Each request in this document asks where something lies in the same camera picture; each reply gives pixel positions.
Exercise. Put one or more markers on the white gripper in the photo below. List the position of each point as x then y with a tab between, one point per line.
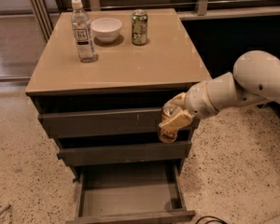
200	101

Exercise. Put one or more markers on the orange drink can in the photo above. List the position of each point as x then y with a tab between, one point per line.
167	136

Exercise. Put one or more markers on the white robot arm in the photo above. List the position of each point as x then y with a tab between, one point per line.
255	79

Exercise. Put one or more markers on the top grey drawer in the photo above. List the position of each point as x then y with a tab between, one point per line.
103	122

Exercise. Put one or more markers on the middle grey drawer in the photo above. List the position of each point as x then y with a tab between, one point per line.
125	153

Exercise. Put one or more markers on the grey drawer cabinet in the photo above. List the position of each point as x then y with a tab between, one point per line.
125	76

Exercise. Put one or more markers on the bottom grey open drawer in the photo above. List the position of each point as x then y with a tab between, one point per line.
133	193

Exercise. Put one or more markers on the green drink can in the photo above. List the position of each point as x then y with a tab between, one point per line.
139	27

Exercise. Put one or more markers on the white bowl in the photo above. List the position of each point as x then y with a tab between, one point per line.
106	30

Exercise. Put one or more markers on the clear tea bottle white cap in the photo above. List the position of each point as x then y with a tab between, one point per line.
81	26

